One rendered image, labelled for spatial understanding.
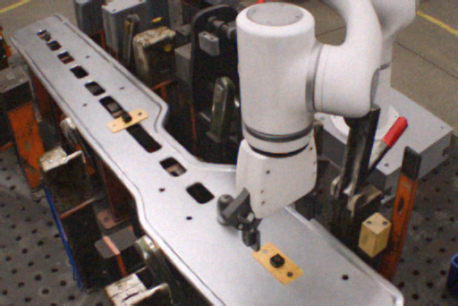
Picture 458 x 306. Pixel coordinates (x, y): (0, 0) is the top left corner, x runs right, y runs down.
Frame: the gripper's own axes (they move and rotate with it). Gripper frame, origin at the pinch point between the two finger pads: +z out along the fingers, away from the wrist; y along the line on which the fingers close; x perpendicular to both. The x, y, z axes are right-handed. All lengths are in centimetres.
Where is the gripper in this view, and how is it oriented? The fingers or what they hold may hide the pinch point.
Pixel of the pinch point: (278, 225)
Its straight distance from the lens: 80.8
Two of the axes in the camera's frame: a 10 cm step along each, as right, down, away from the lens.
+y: -8.1, 4.0, -4.2
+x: 5.8, 4.9, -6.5
